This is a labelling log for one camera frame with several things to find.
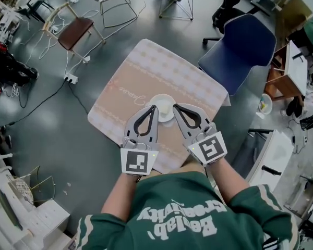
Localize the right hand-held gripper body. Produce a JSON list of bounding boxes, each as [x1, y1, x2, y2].
[[184, 125, 227, 168]]

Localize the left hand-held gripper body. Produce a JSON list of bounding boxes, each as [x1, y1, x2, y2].
[[119, 136, 159, 177]]

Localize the white round plate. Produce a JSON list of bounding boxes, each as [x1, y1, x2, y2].
[[147, 94, 176, 123]]

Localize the person's right forearm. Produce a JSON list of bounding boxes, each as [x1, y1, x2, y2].
[[204, 157, 251, 205]]

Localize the person's left forearm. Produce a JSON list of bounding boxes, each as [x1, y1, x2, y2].
[[101, 172, 139, 222]]

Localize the beige patterned tablecloth table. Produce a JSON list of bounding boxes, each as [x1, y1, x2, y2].
[[87, 38, 232, 176]]

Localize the person's khaki shorts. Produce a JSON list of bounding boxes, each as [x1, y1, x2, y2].
[[169, 162, 208, 177]]

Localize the person's green sweatshirt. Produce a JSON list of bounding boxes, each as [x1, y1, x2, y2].
[[75, 170, 300, 250]]

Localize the white plastic basin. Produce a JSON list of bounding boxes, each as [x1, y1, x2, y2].
[[258, 93, 273, 114]]

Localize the blue chair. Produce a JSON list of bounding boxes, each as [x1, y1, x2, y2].
[[198, 14, 277, 96]]

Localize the small wooden side table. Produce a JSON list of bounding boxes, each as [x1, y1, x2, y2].
[[264, 40, 309, 103]]

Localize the white drawer cabinet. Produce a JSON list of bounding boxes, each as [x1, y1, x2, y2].
[[0, 199, 71, 250]]

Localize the grey metal rack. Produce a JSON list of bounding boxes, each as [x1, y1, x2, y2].
[[283, 174, 313, 218]]

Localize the wooden chair with brown seat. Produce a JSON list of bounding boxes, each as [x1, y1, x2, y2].
[[42, 2, 107, 62]]

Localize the patterned cushion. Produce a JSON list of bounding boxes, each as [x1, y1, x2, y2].
[[7, 176, 35, 206]]

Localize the black tripod equipment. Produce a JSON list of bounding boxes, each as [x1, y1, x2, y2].
[[298, 212, 313, 242]]

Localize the dark green board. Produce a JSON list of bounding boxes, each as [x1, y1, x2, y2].
[[0, 185, 24, 231]]

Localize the light wooden cabinet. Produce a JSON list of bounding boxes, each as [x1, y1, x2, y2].
[[272, 0, 313, 39]]

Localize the cluttered white shelf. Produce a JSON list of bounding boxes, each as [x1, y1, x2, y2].
[[0, 0, 21, 39]]

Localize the black cable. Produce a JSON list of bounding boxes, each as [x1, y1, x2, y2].
[[67, 82, 91, 114], [4, 82, 68, 126]]

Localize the white cabinet with black handle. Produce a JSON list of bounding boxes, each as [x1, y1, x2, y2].
[[231, 128, 295, 190]]

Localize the white cable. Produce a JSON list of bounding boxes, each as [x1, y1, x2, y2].
[[39, 9, 100, 74]]

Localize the clear chair with gold frame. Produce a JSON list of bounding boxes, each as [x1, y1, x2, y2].
[[22, 165, 57, 205]]

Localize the black frame chair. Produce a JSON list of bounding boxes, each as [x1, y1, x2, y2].
[[17, 0, 66, 19]]

